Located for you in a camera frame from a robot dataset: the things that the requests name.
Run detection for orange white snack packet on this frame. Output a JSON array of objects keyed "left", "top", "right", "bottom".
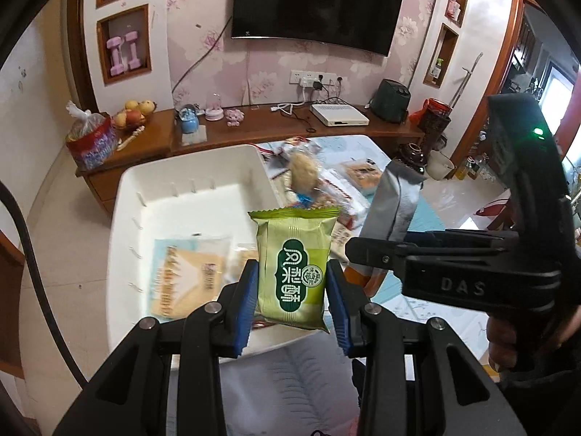
[{"left": 345, "top": 160, "right": 424, "bottom": 297}]

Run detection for green pineapple cake packet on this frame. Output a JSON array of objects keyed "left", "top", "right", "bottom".
[{"left": 249, "top": 207, "right": 340, "bottom": 331}]

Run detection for blue foil candy packet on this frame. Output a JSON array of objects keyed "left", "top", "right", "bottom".
[{"left": 296, "top": 193, "right": 316, "bottom": 210}]

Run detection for clear bag puffed snacks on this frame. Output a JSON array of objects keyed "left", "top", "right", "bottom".
[{"left": 223, "top": 244, "right": 259, "bottom": 284}]

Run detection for person's right hand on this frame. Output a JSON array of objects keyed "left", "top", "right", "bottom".
[{"left": 485, "top": 315, "right": 581, "bottom": 373}]

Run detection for beige soda cracker packet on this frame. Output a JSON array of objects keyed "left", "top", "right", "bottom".
[{"left": 330, "top": 222, "right": 353, "bottom": 263}]

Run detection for nut bar clear wrapper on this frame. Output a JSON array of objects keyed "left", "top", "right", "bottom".
[{"left": 313, "top": 189, "right": 357, "bottom": 215}]

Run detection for clear bag rice cake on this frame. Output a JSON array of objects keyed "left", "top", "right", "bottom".
[{"left": 289, "top": 151, "right": 319, "bottom": 195}]

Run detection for cracker bag in bin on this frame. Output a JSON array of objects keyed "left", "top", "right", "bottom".
[{"left": 147, "top": 234, "right": 231, "bottom": 321}]

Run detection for red edged dark snack packet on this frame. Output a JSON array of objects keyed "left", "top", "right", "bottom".
[{"left": 258, "top": 141, "right": 296, "bottom": 164}]

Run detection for white set top box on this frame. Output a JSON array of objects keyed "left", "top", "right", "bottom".
[{"left": 310, "top": 104, "right": 369, "bottom": 127}]

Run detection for dark green appliance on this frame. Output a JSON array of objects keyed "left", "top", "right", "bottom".
[{"left": 369, "top": 79, "right": 411, "bottom": 124}]

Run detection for white plastic storage bin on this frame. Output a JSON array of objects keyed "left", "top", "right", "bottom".
[{"left": 105, "top": 144, "right": 319, "bottom": 359}]

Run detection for pink small figurine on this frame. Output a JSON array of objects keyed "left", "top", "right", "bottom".
[{"left": 224, "top": 108, "right": 245, "bottom": 127}]

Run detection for pink glass dome ornament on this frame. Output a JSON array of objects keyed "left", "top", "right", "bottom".
[{"left": 205, "top": 92, "right": 224, "bottom": 122}]

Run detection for blue snow globe teapot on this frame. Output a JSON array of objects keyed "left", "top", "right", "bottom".
[{"left": 177, "top": 104, "right": 199, "bottom": 134}]

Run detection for red purple gift bag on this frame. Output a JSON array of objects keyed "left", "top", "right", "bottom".
[{"left": 65, "top": 100, "right": 118, "bottom": 171}]

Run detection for wooden tv cabinet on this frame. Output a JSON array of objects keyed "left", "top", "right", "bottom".
[{"left": 76, "top": 105, "right": 423, "bottom": 214}]

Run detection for fruit bowl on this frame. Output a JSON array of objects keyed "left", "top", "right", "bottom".
[{"left": 112, "top": 100, "right": 158, "bottom": 131}]

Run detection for pink dumbbells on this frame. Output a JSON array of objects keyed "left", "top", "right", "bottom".
[{"left": 106, "top": 31, "right": 142, "bottom": 77}]

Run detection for white wall power strip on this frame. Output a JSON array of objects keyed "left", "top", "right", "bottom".
[{"left": 289, "top": 70, "right": 340, "bottom": 90}]

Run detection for black cable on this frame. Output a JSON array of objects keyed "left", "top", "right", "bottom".
[{"left": 0, "top": 181, "right": 88, "bottom": 389}]

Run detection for wall mounted television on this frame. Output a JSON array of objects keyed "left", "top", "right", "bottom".
[{"left": 231, "top": 0, "right": 403, "bottom": 56}]

